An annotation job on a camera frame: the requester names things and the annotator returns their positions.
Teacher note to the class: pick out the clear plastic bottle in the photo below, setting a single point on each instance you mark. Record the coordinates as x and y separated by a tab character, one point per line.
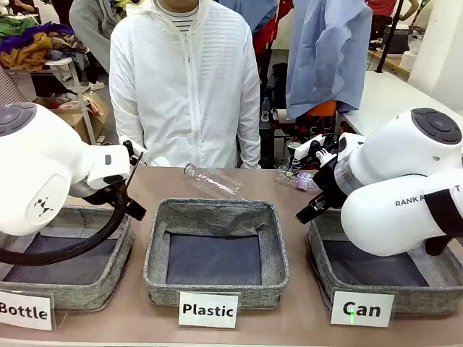
213	182

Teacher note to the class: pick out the black red patterned fabric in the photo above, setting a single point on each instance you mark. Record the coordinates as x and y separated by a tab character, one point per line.
314	124

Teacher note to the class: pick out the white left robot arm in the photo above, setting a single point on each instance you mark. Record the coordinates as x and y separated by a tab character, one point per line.
36	162

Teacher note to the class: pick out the brown cardboard box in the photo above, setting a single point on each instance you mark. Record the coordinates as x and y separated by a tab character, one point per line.
83	115

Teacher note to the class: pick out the crushed bottle purple label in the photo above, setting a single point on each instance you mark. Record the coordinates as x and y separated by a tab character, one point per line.
304	180

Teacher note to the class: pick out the pile of coloured clothes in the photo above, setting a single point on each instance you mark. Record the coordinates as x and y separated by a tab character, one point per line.
29	47

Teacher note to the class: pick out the white label reading Can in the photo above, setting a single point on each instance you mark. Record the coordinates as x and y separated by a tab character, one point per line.
361	309

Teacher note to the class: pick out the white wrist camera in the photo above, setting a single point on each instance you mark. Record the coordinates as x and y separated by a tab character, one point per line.
307	148
130	148

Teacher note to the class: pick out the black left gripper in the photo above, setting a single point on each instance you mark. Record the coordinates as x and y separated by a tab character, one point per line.
135	210

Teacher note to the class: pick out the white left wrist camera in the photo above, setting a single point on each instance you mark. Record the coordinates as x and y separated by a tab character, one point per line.
130	148

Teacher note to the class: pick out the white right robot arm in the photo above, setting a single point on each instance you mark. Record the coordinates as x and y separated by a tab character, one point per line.
390	152

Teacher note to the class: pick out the hanging light blue shirt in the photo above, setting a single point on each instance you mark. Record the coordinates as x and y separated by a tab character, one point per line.
325	54

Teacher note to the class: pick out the grey fabric basket can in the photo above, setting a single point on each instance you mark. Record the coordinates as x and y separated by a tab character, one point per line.
416	300

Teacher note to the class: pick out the white label reading Plastic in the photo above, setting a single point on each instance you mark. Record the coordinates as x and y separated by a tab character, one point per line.
208	309

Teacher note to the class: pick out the small water bottle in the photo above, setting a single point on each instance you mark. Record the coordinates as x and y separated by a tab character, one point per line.
265	108

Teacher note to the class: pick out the white side table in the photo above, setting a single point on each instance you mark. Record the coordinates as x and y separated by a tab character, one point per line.
390	97

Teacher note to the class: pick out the grey fabric basket bottle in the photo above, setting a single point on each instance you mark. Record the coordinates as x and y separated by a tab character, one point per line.
72	289

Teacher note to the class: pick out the grey fabric basket plastic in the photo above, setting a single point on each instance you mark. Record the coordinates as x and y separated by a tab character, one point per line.
217	213

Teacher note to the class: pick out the white label reading Bottle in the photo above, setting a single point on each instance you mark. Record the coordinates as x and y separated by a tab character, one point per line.
21	311

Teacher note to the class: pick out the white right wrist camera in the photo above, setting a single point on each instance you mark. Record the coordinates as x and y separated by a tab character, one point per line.
307	148

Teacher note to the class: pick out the person in grey hoodie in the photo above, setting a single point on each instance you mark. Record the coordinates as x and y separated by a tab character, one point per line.
90	29

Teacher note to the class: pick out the person in white jacket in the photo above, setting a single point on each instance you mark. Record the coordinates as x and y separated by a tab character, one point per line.
181	90

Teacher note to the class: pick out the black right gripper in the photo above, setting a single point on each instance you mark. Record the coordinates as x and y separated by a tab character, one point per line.
331	191

